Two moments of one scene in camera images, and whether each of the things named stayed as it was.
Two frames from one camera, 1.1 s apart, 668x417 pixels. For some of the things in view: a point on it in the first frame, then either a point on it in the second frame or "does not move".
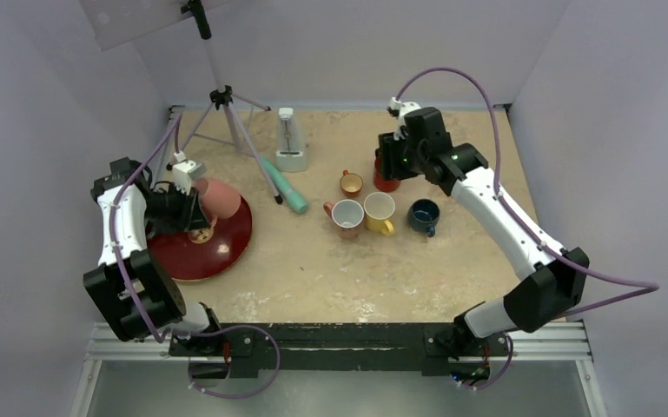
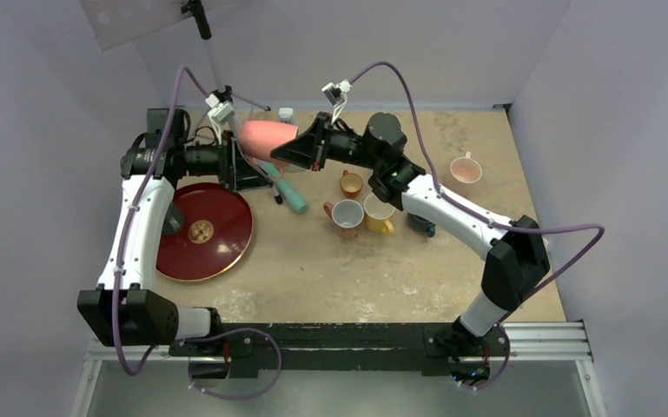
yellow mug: (379, 208) does not move
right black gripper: (389, 145) -> (308, 148)
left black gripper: (191, 215) -> (236, 171)
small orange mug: (351, 184) does not move
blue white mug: (423, 215) does not move
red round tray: (192, 254) does not move
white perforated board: (112, 22) does not move
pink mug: (217, 199) -> (260, 138)
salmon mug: (347, 215) does not move
